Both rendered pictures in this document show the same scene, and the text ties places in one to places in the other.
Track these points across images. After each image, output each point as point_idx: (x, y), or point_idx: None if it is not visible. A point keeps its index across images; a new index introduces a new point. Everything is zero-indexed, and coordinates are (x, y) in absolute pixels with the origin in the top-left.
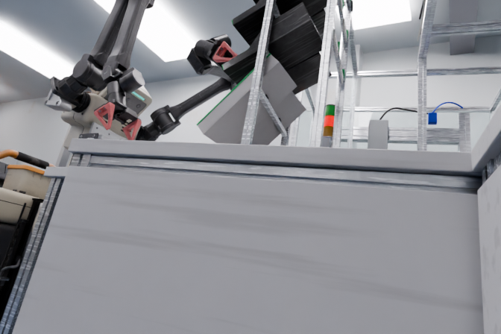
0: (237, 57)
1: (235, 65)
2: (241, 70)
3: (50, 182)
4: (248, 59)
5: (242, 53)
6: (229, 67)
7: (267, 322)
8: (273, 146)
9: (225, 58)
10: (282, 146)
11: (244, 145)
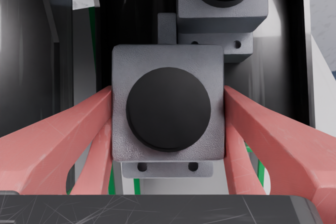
0: (308, 60)
1: (284, 87)
2: (245, 85)
3: None
4: (278, 27)
5: (308, 30)
6: (295, 111)
7: None
8: (318, 48)
9: (259, 188)
10: (315, 43)
11: (329, 69)
